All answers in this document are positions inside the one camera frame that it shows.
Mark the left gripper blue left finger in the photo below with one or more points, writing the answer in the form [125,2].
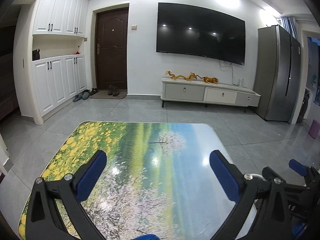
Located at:
[43,217]

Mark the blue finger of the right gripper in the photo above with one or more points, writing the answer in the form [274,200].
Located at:
[271,175]
[299,168]

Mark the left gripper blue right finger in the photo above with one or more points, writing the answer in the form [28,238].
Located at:
[272,221]

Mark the white round trash bin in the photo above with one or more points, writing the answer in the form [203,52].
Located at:
[257,199]

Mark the blue gloved right hand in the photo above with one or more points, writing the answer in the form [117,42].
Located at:
[298,230]

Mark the blue gloved left hand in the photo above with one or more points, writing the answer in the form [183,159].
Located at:
[147,237]

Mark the purple stool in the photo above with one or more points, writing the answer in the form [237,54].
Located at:
[314,129]

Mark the washing machine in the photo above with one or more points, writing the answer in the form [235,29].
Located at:
[304,106]

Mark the grey steel refrigerator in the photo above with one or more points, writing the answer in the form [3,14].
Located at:
[278,73]

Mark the landscape print coffee table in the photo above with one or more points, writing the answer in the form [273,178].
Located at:
[157,178]

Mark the white grey TV cabinet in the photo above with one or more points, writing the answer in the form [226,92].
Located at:
[208,93]

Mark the golden dragon ornament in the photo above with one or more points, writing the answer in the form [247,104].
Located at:
[191,76]

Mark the grey slippers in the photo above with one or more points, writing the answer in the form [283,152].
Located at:
[85,94]

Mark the brown door mat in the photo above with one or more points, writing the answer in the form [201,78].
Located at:
[103,94]

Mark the dark brown entrance door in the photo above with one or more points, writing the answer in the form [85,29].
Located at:
[111,48]

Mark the white shoe cabinet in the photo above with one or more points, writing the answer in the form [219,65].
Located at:
[58,64]

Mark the black wall television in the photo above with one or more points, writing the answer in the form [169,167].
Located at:
[191,30]

